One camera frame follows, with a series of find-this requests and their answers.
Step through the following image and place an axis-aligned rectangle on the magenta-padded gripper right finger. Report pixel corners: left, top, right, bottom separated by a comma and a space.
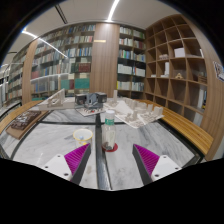
131, 143, 183, 186

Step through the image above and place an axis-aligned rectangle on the white cup with yellow handle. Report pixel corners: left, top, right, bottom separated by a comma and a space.
72, 128, 94, 150

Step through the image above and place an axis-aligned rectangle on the curved wooden bench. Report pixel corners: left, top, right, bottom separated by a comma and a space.
0, 99, 43, 135
136, 98, 215, 158

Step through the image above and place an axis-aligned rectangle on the ceiling strip light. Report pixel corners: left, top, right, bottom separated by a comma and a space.
106, 0, 121, 23

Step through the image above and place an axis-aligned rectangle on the narrow bookshelf full of books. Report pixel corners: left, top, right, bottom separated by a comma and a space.
116, 24, 147, 100

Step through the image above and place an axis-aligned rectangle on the white ramp architectural model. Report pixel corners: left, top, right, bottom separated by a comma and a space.
37, 88, 77, 111

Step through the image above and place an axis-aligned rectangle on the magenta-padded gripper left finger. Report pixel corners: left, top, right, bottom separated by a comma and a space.
42, 142, 93, 186

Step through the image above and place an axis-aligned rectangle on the small model on white base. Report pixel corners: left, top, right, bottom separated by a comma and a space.
75, 106, 107, 117

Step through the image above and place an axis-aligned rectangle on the flat round red coaster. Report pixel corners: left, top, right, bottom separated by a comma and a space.
101, 142, 120, 154

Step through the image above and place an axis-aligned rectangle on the distant curved bookshelf row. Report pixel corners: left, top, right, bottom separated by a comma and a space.
1, 62, 24, 108

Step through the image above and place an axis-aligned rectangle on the white city block model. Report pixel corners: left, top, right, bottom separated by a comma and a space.
103, 96, 165, 130

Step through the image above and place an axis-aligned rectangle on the wide bookshelf full of books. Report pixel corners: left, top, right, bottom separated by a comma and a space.
21, 23, 97, 102

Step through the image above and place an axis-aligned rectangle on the dark model on wooden board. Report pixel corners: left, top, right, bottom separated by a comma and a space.
5, 109, 51, 141

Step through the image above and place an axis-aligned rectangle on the wooden cubby shelf unit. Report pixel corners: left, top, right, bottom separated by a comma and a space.
143, 13, 210, 127

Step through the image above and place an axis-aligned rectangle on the clear green-labelled drink bottle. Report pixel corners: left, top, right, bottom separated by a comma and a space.
101, 109, 117, 152

